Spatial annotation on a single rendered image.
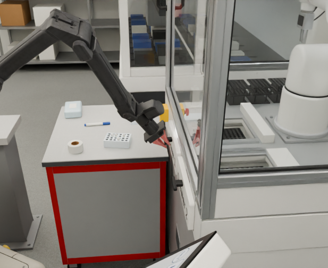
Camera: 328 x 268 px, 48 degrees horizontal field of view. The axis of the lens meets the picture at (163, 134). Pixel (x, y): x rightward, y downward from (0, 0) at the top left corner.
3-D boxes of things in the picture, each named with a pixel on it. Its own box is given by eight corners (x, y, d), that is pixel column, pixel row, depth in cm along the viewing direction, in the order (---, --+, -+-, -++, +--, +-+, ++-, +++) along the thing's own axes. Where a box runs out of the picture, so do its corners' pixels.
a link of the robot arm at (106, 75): (71, 21, 111) (66, 47, 105) (89, 16, 110) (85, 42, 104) (124, 102, 146) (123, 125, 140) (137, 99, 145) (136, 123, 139)
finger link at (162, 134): (175, 146, 149) (161, 131, 145) (161, 156, 151) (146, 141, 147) (173, 137, 155) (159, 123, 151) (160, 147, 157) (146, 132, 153)
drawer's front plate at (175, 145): (175, 175, 147) (176, 152, 141) (168, 140, 172) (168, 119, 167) (180, 175, 147) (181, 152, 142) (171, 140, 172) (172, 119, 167)
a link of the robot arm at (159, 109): (122, 98, 143) (120, 116, 138) (144, 85, 136) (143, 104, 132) (142, 111, 150) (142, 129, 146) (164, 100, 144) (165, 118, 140)
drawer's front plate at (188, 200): (188, 231, 119) (189, 204, 114) (176, 179, 145) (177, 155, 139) (193, 231, 119) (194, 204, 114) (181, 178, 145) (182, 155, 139)
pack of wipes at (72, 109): (82, 117, 206) (81, 110, 204) (64, 118, 205) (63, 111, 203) (82, 107, 219) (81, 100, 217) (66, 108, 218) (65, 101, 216)
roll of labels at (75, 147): (65, 152, 173) (64, 144, 171) (74, 145, 179) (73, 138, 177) (77, 155, 171) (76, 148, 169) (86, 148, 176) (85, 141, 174)
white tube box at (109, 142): (103, 147, 178) (103, 140, 176) (107, 139, 185) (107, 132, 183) (129, 148, 177) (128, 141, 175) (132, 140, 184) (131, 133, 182)
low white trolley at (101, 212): (62, 278, 202) (41, 161, 166) (75, 205, 256) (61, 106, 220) (167, 270, 207) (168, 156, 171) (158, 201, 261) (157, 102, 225)
